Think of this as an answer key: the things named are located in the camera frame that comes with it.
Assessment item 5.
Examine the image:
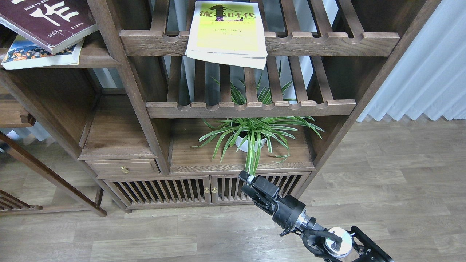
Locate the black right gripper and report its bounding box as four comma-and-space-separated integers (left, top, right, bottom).
238, 171, 307, 234

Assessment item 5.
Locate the maroon cover thick book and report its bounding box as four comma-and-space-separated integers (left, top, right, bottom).
0, 0, 98, 54

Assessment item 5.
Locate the colourful 300 paperback book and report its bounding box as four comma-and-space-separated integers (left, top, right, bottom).
1, 35, 84, 70

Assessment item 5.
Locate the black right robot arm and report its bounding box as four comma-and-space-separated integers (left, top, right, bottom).
238, 171, 392, 262

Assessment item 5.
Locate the white plant pot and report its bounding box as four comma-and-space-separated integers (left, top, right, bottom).
235, 133, 267, 152

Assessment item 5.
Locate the left slatted cabinet door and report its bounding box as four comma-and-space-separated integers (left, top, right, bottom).
104, 176, 212, 210

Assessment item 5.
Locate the dark wooden bookshelf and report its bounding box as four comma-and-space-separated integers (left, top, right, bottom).
1, 0, 441, 212

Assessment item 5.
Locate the small wooden drawer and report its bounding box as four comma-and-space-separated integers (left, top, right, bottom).
86, 159, 161, 179

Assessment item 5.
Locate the yellow green cover book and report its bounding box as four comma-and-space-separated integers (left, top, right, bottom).
185, 1, 268, 70

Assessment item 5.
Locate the white pleated curtain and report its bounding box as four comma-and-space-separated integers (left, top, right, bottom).
357, 0, 466, 122

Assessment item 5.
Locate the wooden furniture frame left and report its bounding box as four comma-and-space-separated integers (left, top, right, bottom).
0, 87, 107, 216

